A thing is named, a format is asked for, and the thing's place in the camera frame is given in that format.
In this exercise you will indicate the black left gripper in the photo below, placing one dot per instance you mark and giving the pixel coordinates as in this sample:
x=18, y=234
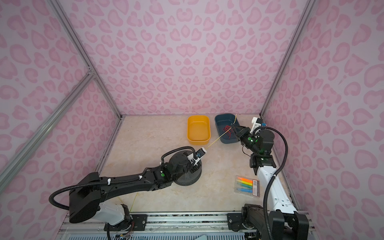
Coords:
x=195, y=168

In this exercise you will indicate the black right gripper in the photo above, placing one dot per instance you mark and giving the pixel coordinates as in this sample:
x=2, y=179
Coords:
x=243, y=134

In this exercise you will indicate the dark grey cable spool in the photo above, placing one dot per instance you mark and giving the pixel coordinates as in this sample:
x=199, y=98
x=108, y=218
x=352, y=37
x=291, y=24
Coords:
x=188, y=178

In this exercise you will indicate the yellow plastic tray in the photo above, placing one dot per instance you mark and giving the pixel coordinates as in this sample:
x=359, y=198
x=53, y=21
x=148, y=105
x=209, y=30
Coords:
x=198, y=130

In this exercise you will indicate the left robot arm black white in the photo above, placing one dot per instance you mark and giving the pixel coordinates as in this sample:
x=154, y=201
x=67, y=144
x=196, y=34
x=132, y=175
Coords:
x=92, y=190

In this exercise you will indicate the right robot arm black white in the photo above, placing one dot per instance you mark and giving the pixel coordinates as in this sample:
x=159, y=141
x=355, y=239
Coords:
x=277, y=218

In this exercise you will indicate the teal plastic tray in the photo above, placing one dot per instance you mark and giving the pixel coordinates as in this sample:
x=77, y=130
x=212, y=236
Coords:
x=223, y=123

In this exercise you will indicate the pack of coloured markers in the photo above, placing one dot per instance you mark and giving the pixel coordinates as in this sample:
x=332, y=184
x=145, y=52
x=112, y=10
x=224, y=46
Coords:
x=246, y=186

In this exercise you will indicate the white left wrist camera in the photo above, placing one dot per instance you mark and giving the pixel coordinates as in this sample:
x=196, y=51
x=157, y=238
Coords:
x=196, y=158

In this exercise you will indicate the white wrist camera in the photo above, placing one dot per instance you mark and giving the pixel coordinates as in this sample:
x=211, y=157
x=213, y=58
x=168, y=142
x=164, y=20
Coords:
x=196, y=158
x=257, y=122

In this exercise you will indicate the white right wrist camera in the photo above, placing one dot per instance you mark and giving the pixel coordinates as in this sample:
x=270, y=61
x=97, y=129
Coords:
x=257, y=122

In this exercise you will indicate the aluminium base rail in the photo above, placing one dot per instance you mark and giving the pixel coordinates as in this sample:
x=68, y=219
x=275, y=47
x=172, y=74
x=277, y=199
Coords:
x=172, y=226

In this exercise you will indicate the right aluminium corner post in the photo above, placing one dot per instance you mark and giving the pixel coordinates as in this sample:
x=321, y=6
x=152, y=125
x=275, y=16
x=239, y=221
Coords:
x=310, y=7

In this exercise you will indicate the aluminium corner frame post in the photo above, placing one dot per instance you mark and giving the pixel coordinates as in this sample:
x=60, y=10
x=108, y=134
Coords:
x=79, y=46

